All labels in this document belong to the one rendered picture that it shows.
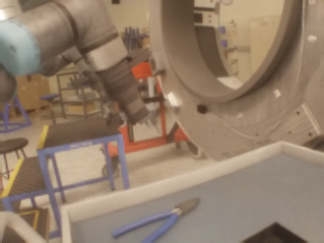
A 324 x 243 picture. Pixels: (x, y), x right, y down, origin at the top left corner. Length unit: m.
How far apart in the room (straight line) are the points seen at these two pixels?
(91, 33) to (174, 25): 0.93
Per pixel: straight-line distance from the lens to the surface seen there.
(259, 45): 5.56
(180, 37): 1.33
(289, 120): 0.74
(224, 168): 0.51
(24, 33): 0.39
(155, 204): 0.43
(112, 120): 0.50
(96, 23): 0.44
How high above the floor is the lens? 0.90
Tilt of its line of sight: 13 degrees down
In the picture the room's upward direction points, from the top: 5 degrees counter-clockwise
